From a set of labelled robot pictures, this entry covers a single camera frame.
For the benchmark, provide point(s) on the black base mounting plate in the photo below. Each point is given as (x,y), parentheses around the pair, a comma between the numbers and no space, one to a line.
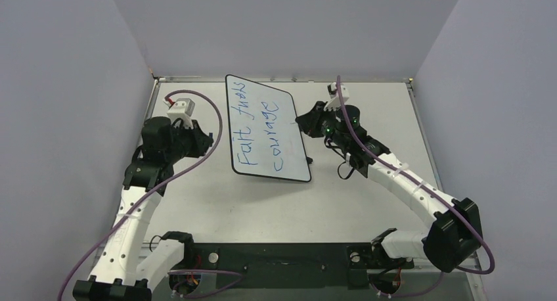
(280,266)

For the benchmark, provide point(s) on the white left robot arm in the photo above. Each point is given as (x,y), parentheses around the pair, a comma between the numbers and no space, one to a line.
(169,149)

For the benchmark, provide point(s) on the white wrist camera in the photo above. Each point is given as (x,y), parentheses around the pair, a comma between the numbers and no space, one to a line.
(338,94)
(180,112)

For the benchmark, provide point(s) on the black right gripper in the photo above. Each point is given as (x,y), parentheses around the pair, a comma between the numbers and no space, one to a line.
(316,119)

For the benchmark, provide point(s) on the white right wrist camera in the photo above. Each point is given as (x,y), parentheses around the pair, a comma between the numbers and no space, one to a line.
(338,94)

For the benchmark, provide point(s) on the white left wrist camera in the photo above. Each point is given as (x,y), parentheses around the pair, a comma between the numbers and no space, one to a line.
(180,112)

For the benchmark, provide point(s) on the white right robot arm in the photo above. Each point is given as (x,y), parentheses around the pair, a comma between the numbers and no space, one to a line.
(454,225)

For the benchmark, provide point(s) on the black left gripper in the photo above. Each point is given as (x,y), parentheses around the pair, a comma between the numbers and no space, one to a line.
(201,140)

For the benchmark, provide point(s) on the black-framed whiteboard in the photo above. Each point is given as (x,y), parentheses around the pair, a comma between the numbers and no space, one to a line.
(265,140)

